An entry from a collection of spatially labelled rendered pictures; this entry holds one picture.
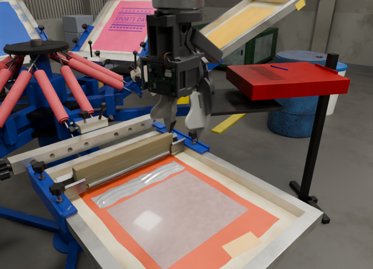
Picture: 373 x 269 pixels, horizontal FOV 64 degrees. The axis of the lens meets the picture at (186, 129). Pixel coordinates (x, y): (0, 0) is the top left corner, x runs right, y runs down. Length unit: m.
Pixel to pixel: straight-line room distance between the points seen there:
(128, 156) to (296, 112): 2.69
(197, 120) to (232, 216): 0.54
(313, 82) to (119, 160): 1.22
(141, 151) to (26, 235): 1.54
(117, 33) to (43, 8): 3.39
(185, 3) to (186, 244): 0.64
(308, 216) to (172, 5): 0.73
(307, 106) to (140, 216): 2.85
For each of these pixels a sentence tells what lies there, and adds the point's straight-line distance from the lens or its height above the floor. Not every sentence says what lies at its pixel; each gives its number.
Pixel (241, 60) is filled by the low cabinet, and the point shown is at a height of 0.29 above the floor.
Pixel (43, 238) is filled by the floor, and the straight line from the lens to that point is 2.44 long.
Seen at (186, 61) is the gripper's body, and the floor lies 1.50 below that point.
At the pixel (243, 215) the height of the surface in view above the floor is 0.95.
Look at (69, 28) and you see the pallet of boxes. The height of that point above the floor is 0.97.
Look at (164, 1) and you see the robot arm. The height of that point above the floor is 1.58.
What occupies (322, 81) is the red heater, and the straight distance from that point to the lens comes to 1.91.
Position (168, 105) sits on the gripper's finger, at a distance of 0.53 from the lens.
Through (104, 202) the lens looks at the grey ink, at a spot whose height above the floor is 0.96.
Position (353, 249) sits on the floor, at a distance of 2.44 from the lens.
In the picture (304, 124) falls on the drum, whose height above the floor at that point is 0.18.
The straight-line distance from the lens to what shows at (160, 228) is 0.92.
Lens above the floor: 1.59
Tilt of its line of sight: 26 degrees down
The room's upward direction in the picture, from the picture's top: straight up
